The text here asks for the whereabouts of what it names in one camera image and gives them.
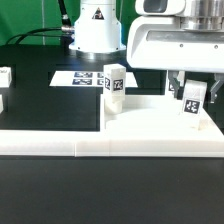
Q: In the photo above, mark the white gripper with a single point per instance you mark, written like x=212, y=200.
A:
x=159, y=43

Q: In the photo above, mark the white sheet with markers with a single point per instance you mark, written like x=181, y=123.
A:
x=77, y=78

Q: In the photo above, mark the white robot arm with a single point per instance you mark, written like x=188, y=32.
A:
x=97, y=30

